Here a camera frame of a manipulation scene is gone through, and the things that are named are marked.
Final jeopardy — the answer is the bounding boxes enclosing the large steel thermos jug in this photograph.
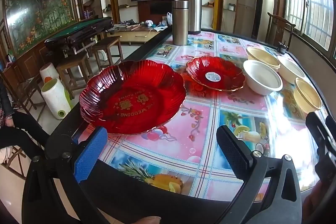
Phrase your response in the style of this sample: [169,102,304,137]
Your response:
[179,0,202,35]

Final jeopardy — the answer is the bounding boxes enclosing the standing white air conditioner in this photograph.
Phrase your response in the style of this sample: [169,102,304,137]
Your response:
[251,0,277,41]

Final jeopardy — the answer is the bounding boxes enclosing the dark wooden chair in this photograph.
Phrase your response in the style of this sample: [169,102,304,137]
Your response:
[265,12,297,49]

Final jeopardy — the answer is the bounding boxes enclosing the large red glass plate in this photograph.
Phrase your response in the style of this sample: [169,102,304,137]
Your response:
[79,59,187,136]

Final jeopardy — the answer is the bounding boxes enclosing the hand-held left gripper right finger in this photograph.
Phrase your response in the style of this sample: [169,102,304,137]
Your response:
[216,124,303,224]

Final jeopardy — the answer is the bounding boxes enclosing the small red glass plate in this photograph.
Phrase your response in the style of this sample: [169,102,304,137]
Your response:
[186,55,246,92]

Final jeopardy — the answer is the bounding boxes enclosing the person's right hand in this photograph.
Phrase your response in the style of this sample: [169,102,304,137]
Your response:
[302,179,336,224]

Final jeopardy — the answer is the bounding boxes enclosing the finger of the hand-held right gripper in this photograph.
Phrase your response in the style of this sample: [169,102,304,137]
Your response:
[305,111,330,153]
[325,114,336,140]

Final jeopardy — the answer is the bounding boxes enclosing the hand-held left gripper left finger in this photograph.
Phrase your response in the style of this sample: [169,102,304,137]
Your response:
[22,126,109,215]

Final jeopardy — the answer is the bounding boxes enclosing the wooden stool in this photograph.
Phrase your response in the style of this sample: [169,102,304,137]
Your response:
[56,52,94,94]
[92,36,124,71]

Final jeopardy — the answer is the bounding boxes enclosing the green top mahjong table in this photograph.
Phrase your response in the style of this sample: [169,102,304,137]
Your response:
[44,17,114,53]

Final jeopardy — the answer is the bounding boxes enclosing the barred window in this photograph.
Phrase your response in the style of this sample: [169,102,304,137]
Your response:
[278,0,336,60]

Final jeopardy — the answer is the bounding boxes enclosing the white paper bowl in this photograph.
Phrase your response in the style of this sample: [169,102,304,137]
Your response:
[277,55,306,85]
[242,59,284,96]

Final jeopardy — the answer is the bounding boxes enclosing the colourful fruit print tablecloth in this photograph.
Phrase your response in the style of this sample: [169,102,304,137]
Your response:
[77,30,334,202]

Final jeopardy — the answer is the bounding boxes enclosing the flower wall mural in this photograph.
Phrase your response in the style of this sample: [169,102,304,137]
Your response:
[5,0,76,57]

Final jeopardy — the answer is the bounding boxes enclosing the cream ribbed bowl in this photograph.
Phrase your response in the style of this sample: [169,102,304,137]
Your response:
[293,77,323,116]
[246,46,281,72]

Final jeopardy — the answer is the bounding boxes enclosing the person's left hand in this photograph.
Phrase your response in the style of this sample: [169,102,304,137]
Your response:
[130,216,162,224]

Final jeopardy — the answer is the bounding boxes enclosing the slim steel thermos flask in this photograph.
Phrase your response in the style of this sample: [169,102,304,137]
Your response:
[172,0,189,46]

